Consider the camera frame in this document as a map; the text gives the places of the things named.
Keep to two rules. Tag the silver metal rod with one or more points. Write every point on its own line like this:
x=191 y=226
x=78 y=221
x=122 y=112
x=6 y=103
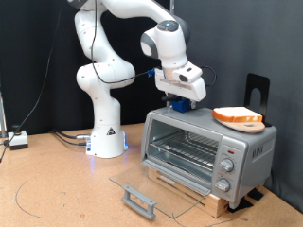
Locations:
x=2 y=119

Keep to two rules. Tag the grey backdrop curtain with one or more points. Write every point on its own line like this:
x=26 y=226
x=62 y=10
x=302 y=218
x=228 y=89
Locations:
x=236 y=38

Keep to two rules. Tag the wooden slatted base block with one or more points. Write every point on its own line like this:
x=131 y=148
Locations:
x=217 y=205

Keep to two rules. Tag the silver oven knob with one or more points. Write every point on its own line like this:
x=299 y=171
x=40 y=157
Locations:
x=227 y=165
x=222 y=185

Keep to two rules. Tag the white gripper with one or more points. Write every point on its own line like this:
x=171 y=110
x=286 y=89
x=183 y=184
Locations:
x=189 y=90

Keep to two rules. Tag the black backdrop curtain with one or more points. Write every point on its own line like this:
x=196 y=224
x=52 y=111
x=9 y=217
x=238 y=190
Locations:
x=25 y=47

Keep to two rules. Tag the white emergency stop button box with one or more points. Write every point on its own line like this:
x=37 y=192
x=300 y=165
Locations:
x=18 y=140

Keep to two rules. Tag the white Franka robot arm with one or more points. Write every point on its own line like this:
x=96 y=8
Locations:
x=105 y=126

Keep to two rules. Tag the round wooden cutting board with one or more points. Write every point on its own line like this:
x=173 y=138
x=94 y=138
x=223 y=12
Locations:
x=249 y=127

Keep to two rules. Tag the silver toaster oven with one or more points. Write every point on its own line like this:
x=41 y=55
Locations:
x=252 y=151

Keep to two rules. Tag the black foam wedge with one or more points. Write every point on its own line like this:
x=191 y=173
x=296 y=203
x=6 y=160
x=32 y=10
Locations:
x=241 y=205
x=256 y=195

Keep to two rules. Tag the vertical metal pole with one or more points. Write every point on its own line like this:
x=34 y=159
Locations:
x=172 y=6

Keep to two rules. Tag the white bread slice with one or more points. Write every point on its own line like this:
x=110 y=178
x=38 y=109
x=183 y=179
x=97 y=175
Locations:
x=236 y=114

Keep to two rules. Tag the black metal bookend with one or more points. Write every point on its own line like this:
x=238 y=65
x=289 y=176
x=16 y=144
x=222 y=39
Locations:
x=252 y=82

